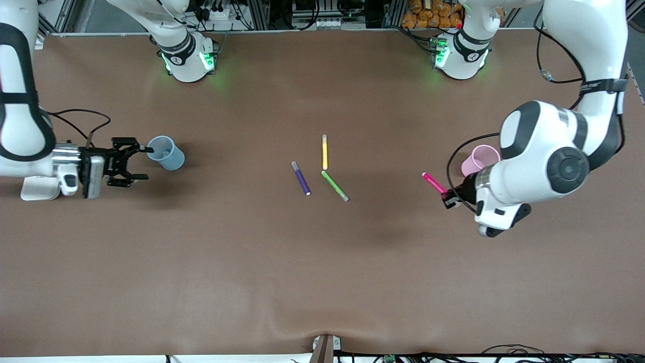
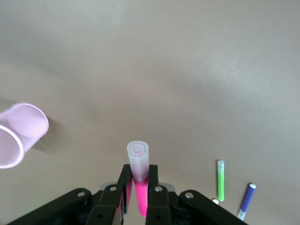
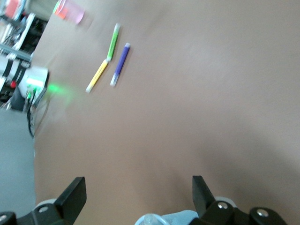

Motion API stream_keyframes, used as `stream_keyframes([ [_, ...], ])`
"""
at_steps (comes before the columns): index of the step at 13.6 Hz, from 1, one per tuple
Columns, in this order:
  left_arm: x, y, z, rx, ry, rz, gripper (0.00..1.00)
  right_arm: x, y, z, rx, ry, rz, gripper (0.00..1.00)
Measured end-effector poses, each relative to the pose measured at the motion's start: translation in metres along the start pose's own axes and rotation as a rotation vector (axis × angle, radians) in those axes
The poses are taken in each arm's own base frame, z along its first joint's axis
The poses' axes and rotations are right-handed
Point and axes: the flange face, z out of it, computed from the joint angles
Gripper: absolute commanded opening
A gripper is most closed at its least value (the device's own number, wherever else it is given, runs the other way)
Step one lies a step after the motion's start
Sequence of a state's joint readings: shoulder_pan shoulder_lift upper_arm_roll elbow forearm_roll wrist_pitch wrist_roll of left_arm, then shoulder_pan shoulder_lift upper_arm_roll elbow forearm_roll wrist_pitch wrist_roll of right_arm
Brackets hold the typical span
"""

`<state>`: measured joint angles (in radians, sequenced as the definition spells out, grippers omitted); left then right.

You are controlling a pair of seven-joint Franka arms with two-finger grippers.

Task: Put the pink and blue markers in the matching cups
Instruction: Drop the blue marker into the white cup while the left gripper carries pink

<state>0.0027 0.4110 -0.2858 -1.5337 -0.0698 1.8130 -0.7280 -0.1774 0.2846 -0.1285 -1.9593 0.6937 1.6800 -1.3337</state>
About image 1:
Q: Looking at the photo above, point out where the pink marker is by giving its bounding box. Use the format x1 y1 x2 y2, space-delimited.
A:
422 172 448 195

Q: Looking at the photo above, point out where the pink plastic cup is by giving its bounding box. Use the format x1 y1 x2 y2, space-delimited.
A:
461 145 502 177

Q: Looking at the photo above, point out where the blue plastic cup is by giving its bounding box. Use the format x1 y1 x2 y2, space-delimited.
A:
147 135 185 171

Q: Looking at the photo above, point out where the green marker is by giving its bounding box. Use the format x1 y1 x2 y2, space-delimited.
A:
321 170 350 202

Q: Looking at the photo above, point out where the purple marker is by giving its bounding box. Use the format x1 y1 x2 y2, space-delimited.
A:
291 161 311 196

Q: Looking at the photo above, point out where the white power strip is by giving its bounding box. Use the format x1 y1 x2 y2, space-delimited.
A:
199 6 232 22

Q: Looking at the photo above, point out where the bag of orange items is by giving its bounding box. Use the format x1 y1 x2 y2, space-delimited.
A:
402 0 464 29

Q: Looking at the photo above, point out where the black floor cable bundle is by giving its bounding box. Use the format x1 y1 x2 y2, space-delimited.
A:
338 344 645 363

